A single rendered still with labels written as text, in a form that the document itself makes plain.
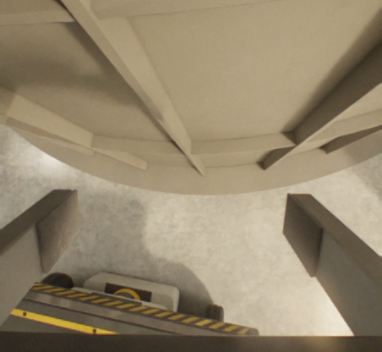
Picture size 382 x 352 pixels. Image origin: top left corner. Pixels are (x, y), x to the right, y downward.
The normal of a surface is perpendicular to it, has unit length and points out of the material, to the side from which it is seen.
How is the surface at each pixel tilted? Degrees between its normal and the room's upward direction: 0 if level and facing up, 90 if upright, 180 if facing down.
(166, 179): 0
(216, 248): 0
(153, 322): 0
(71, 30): 90
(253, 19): 90
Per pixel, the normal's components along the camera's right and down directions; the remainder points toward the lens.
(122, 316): -0.11, -0.14
